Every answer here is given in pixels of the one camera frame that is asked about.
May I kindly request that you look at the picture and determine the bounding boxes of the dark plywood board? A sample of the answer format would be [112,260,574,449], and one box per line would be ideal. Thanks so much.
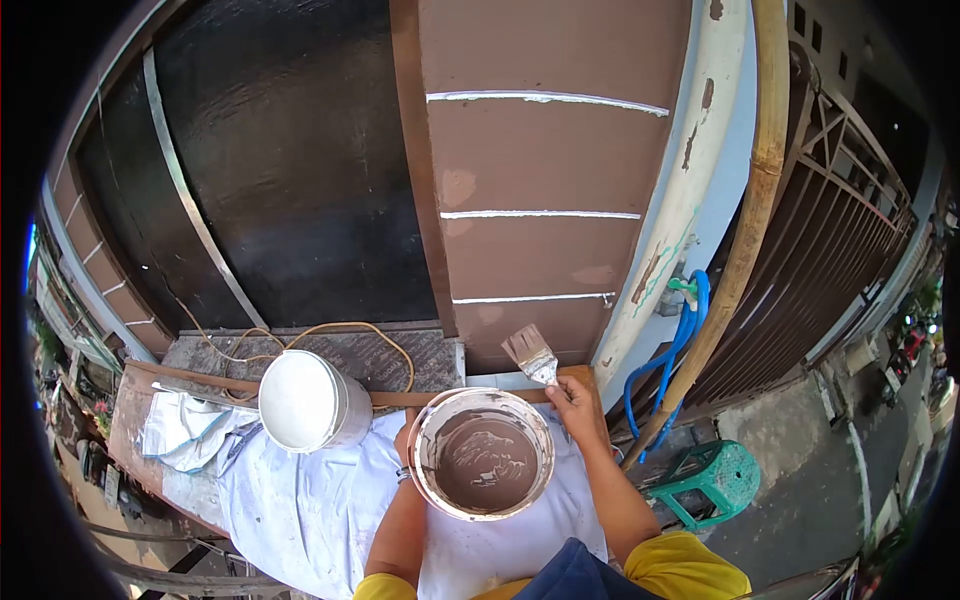
[159,325,467,396]

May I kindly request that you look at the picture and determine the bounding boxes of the large white cloth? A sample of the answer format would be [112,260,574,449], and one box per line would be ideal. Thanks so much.
[215,403,610,600]

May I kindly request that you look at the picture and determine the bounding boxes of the brown metal gate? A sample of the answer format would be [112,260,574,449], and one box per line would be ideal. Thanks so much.
[622,41,921,451]

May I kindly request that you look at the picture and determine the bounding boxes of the person's body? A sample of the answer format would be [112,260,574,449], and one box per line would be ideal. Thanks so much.
[352,531,753,600]

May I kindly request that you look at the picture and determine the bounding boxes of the red motorcycle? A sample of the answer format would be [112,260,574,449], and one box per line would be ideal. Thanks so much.
[883,321,933,393]

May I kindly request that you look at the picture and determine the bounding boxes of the green water tap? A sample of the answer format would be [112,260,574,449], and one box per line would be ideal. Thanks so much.
[666,276,700,310]

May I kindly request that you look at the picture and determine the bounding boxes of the bamboo pole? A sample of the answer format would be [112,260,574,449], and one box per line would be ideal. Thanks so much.
[620,0,792,473]

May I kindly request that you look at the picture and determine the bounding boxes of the person's left hand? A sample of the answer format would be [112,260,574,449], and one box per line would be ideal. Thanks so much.
[393,422,418,471]

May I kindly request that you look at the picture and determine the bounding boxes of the brown wooden scaffold plank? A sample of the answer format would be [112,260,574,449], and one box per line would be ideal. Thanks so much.
[106,358,612,538]

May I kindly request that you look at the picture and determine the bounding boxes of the person's right fingers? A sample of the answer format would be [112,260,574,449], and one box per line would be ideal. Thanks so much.
[555,374,597,402]

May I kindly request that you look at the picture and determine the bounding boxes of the white sack with blue edge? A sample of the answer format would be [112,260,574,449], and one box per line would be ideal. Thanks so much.
[139,388,261,476]

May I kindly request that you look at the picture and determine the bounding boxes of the metal scaffold frame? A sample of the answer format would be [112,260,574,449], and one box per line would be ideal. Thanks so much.
[84,519,292,600]

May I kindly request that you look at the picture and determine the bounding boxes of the white paint bucket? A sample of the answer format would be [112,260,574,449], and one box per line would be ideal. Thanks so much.
[257,348,375,456]

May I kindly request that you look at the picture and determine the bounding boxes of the paintbrush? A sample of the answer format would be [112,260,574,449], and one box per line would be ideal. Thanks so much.
[501,323,561,388]

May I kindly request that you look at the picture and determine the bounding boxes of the thin wooden strip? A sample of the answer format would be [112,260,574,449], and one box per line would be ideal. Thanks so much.
[123,358,550,408]

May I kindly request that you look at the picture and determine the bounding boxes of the blue hose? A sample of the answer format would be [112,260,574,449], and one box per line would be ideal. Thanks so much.
[623,269,712,465]

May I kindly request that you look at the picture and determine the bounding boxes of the tan rope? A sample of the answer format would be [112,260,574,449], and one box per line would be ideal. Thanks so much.
[174,295,417,396]

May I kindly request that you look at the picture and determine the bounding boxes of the dark window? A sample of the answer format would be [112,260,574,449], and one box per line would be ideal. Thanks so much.
[73,0,441,363]

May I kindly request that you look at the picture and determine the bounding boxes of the bucket of brown paint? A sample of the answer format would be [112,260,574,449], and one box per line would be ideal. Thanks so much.
[405,387,557,523]

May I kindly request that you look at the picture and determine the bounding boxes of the person's right hand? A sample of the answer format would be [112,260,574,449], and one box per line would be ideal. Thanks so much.
[543,374,603,447]

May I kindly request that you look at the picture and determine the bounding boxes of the green plastic stool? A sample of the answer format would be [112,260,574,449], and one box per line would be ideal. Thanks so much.
[645,438,762,534]

